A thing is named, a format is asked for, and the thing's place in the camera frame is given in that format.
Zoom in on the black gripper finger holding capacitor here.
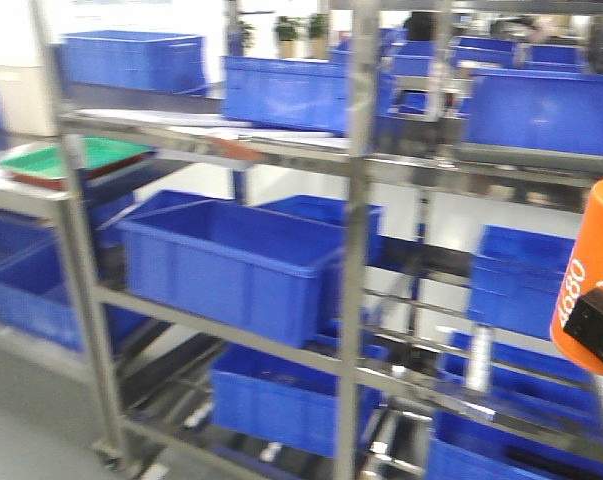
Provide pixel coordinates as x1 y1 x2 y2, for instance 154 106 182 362
563 287 603 376

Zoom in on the orange cylindrical capacitor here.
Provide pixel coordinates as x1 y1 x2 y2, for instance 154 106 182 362
550 180 603 376

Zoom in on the stainless steel shelf rack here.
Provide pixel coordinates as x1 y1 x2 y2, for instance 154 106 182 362
28 1 603 479

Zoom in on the large blue bin centre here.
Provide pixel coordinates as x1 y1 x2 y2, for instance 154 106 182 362
119 200 345 348

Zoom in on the green plastic tray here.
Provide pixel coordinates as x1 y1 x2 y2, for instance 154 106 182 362
0 137 155 181

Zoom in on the red plastic tray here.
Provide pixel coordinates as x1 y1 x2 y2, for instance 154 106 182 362
1 152 148 191

